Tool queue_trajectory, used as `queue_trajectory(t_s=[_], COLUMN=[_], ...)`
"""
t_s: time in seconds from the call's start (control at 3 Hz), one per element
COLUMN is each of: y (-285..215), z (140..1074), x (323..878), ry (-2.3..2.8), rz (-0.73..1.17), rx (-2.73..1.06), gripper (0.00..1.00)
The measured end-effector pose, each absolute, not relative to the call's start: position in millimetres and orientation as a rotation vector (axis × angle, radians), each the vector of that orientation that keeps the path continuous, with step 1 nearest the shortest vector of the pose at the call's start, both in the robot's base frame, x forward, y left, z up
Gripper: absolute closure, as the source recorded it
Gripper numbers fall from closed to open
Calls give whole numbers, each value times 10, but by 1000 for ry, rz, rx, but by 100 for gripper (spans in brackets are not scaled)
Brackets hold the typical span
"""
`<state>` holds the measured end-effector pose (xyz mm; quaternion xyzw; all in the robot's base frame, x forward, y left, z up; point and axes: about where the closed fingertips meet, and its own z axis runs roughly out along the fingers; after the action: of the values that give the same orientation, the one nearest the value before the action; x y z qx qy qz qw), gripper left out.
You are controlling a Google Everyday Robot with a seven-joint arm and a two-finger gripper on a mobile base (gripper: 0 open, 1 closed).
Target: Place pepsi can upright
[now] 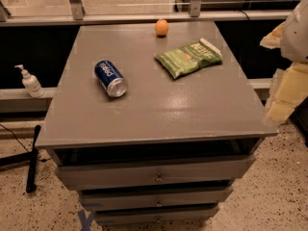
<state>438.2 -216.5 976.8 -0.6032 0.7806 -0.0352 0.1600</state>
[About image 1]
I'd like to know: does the green chip bag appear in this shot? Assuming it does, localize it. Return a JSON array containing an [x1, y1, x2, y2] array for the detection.
[[155, 38, 222, 79]]

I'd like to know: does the blue pepsi can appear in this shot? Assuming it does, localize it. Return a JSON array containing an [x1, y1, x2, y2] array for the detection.
[[94, 60, 128, 97]]

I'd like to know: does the black stand leg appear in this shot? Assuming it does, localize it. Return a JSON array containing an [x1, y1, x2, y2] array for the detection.
[[26, 125, 41, 193]]

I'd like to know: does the grey drawer cabinet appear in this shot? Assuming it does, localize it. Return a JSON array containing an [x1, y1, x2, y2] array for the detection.
[[35, 20, 279, 227]]

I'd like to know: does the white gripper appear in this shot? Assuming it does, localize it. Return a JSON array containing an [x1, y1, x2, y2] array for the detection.
[[260, 0, 308, 123]]

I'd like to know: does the white pump bottle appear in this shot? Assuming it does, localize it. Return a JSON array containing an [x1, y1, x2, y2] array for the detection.
[[15, 64, 44, 98]]

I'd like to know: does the blue tape cross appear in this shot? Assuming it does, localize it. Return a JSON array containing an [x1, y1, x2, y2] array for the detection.
[[78, 209, 94, 231]]

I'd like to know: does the top grey drawer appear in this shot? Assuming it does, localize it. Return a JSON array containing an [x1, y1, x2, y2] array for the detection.
[[55, 154, 255, 191]]

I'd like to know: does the orange fruit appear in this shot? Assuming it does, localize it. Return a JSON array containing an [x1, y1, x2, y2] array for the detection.
[[155, 19, 168, 37]]

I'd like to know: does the middle grey drawer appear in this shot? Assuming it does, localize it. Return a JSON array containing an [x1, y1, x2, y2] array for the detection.
[[79, 186, 233, 211]]

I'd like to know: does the grey drawer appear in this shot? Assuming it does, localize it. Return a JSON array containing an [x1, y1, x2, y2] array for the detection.
[[94, 204, 218, 225], [79, 186, 233, 211], [55, 154, 255, 191]]

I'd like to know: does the black cable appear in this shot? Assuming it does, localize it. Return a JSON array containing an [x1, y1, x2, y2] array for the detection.
[[0, 122, 32, 154]]

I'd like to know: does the bottom grey drawer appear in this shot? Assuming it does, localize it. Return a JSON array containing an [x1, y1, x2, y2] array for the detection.
[[94, 204, 218, 225]]

